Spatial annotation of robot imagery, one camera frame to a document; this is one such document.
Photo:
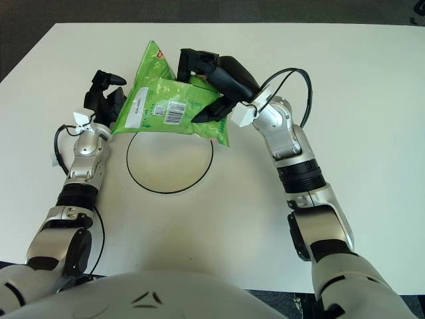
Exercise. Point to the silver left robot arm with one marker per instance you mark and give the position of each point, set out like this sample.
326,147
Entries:
84,149

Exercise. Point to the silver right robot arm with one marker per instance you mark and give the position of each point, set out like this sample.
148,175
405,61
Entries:
289,139

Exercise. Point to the white plate with black rim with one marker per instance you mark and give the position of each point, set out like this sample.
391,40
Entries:
166,163

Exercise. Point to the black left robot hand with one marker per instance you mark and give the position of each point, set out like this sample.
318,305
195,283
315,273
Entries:
99,103

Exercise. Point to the black and white background object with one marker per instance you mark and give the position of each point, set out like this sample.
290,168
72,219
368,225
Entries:
417,10

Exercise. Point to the white right wrist tag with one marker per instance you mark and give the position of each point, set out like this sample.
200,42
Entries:
242,116

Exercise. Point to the white wrist tag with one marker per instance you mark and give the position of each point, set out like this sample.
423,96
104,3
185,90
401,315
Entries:
81,119
242,116

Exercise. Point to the green chip bag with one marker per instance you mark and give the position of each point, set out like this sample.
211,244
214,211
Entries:
166,99

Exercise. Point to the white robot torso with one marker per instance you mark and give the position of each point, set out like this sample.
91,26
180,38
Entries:
149,299

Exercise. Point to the white left wrist tag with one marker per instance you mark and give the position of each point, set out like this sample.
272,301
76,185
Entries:
81,119

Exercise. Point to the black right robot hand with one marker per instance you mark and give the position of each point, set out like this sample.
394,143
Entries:
232,79

